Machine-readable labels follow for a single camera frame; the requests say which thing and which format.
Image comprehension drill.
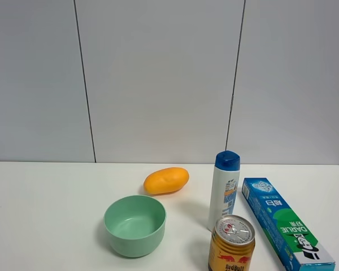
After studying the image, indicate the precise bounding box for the white blue-capped shampoo bottle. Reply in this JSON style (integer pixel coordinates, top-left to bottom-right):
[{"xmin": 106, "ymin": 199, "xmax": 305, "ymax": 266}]
[{"xmin": 207, "ymin": 150, "xmax": 240, "ymax": 231}]

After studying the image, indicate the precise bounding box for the orange mango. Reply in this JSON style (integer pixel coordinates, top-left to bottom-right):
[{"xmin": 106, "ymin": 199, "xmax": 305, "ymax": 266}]
[{"xmin": 143, "ymin": 167, "xmax": 189, "ymax": 195}]

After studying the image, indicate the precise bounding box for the green plastic bowl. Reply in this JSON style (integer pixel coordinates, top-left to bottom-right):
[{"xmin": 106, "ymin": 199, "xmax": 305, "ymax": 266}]
[{"xmin": 103, "ymin": 195, "xmax": 167, "ymax": 258}]

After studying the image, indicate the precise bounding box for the gold Red Bull can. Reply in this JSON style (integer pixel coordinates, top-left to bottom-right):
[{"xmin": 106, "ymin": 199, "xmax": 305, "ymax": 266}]
[{"xmin": 208, "ymin": 215, "xmax": 255, "ymax": 271}]

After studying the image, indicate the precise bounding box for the blue green toothpaste box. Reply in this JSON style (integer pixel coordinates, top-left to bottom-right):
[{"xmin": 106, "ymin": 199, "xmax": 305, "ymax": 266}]
[{"xmin": 242, "ymin": 178, "xmax": 336, "ymax": 271}]

